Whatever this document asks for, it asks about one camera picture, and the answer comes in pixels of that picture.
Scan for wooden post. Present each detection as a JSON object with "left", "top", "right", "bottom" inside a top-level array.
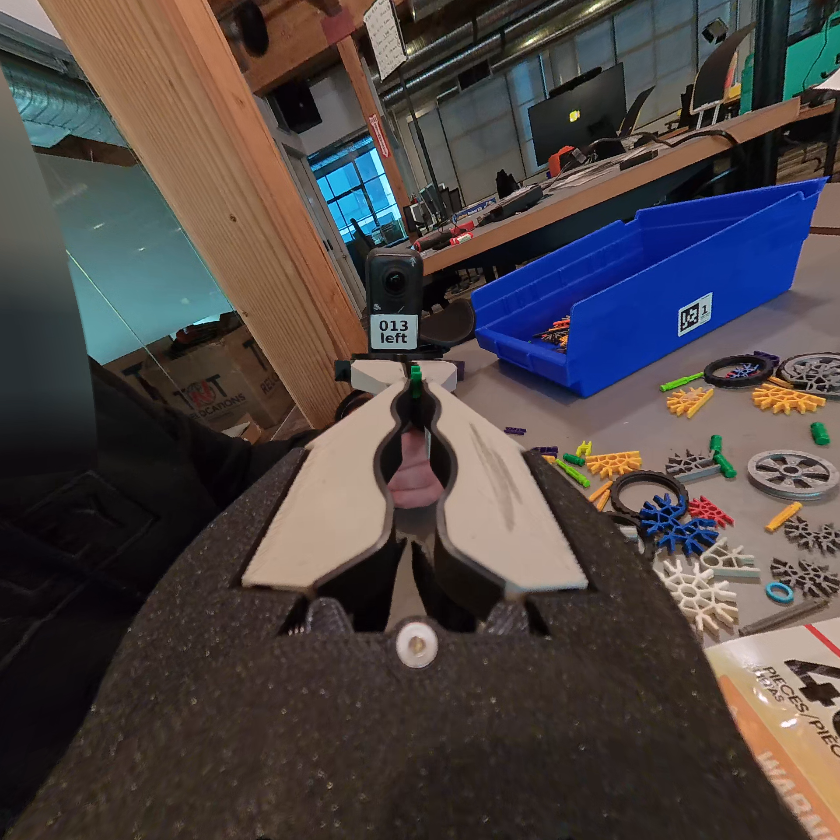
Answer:
[{"left": 38, "top": 0, "right": 368, "bottom": 429}]

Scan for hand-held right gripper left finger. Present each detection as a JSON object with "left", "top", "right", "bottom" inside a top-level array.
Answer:
[{"left": 240, "top": 379, "right": 411, "bottom": 597}]

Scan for black office chair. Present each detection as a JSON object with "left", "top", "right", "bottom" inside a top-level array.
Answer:
[{"left": 420, "top": 298, "right": 476, "bottom": 347}]

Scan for grey wheel hub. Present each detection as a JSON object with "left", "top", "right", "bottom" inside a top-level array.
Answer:
[{"left": 747, "top": 449, "right": 840, "bottom": 501}]

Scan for black monitor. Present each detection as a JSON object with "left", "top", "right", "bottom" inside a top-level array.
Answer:
[{"left": 527, "top": 62, "right": 629, "bottom": 169}]

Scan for red fan connector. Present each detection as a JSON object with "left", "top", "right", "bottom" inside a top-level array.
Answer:
[{"left": 688, "top": 497, "right": 736, "bottom": 528}]

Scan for teal machine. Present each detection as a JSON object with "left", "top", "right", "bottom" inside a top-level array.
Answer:
[{"left": 740, "top": 0, "right": 840, "bottom": 118}]

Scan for cardboard box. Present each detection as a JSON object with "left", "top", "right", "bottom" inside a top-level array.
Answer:
[{"left": 105, "top": 320, "right": 296, "bottom": 442}]

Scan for slanted wooden beam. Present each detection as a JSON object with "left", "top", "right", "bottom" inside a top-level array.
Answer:
[{"left": 335, "top": 33, "right": 416, "bottom": 206}]

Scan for dark grey long rod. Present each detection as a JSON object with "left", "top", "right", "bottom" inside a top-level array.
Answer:
[{"left": 738, "top": 598, "right": 831, "bottom": 637}]

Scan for yellow fan connector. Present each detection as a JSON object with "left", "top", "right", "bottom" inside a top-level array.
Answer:
[
  {"left": 751, "top": 382, "right": 826, "bottom": 416},
  {"left": 666, "top": 387, "right": 715, "bottom": 419},
  {"left": 585, "top": 449, "right": 643, "bottom": 479}
]

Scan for metal ceiling duct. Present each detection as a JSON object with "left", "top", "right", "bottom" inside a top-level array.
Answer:
[{"left": 381, "top": 0, "right": 697, "bottom": 106}]

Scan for wooden cross beam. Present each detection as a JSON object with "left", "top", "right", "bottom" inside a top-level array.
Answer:
[{"left": 213, "top": 0, "right": 368, "bottom": 96}]

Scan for black curved chair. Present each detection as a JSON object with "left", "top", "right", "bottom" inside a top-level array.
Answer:
[{"left": 691, "top": 25, "right": 757, "bottom": 114}]

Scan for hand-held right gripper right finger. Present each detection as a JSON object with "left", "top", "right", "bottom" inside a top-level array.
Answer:
[{"left": 423, "top": 379, "right": 589, "bottom": 601}]

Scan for toy pieces inside bin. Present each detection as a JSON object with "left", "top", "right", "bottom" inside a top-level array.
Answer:
[{"left": 525, "top": 317, "right": 572, "bottom": 352}]

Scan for blue plastic bin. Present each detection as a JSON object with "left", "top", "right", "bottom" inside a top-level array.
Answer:
[{"left": 470, "top": 176, "right": 829, "bottom": 399}]

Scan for person's left hand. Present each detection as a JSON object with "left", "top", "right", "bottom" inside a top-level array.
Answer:
[{"left": 387, "top": 430, "right": 442, "bottom": 511}]

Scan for white snowflake connector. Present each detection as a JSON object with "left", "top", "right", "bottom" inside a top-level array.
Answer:
[{"left": 653, "top": 558, "right": 739, "bottom": 636}]

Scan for blue lit window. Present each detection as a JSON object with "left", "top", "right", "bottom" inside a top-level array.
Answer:
[{"left": 310, "top": 152, "right": 406, "bottom": 249}]

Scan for black round fixture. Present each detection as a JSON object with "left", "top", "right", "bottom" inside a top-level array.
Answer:
[{"left": 233, "top": 0, "right": 271, "bottom": 58}]

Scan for person's left forearm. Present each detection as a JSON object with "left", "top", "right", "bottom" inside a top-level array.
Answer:
[{"left": 92, "top": 357, "right": 322, "bottom": 519}]

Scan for white paper board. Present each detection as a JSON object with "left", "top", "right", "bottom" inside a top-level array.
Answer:
[{"left": 362, "top": 0, "right": 409, "bottom": 83}]

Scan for white fan connector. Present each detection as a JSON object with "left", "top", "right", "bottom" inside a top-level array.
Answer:
[{"left": 699, "top": 539, "right": 762, "bottom": 581}]

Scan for dark grey snowflake connector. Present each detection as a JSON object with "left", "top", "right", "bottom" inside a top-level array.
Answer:
[
  {"left": 770, "top": 558, "right": 840, "bottom": 599},
  {"left": 783, "top": 515, "right": 840, "bottom": 557}
]

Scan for black wall speaker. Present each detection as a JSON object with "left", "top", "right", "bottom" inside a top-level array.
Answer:
[{"left": 271, "top": 79, "right": 324, "bottom": 133}]

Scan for glass partition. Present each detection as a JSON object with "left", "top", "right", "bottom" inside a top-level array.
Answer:
[{"left": 20, "top": 39, "right": 245, "bottom": 368}]

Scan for black toy tire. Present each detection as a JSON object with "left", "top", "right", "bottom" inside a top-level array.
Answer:
[
  {"left": 703, "top": 354, "right": 782, "bottom": 389},
  {"left": 604, "top": 512, "right": 657, "bottom": 559},
  {"left": 610, "top": 470, "right": 690, "bottom": 519}
]

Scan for blue snowflake connector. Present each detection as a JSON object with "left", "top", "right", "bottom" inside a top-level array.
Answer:
[
  {"left": 638, "top": 493, "right": 689, "bottom": 531},
  {"left": 656, "top": 515, "right": 721, "bottom": 553}
]

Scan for grey spoked wheel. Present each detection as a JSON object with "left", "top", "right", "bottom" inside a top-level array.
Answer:
[{"left": 774, "top": 352, "right": 840, "bottom": 401}]

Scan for long wooden workbench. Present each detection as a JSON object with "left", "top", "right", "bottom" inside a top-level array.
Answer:
[{"left": 420, "top": 97, "right": 840, "bottom": 277}]

